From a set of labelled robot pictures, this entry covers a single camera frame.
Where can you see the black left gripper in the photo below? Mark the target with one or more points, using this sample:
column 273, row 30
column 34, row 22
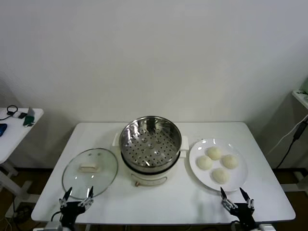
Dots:
column 71, row 209

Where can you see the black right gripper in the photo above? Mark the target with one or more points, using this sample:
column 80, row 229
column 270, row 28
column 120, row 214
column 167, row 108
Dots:
column 244, row 214

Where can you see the white steamed baozi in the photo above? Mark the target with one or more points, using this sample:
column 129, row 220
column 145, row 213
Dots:
column 204, row 162
column 214, row 153
column 229, row 161
column 221, row 175

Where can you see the round glass pot lid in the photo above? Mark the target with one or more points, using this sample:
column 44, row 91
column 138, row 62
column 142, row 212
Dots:
column 101, row 168

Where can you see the perforated steel steamer basket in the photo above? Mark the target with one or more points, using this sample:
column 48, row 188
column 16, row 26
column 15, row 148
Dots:
column 130, row 134

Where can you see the round white plate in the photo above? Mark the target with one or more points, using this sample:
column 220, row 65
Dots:
column 238, row 180

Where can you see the white stand base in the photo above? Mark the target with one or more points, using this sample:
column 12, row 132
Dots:
column 299, row 179

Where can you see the cream electric cooker pot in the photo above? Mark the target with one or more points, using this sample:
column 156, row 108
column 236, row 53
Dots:
column 149, row 178

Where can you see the white side table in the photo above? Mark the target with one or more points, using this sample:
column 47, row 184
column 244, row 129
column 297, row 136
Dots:
column 14, row 139

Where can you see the small black device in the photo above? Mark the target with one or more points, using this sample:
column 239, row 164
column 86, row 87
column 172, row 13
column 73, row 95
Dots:
column 21, row 115

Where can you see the blue object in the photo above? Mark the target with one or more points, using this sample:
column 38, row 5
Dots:
column 3, row 129

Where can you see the small white item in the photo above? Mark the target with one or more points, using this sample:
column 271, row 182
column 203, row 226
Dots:
column 15, row 115

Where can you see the white shelf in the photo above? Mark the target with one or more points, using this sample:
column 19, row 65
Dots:
column 300, row 96

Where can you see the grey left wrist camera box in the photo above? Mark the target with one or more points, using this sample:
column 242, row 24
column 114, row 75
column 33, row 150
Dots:
column 51, row 227

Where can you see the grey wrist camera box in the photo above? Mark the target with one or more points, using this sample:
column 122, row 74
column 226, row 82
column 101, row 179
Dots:
column 265, row 227
column 51, row 227

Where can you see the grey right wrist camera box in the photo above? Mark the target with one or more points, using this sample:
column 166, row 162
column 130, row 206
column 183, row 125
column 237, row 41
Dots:
column 265, row 227

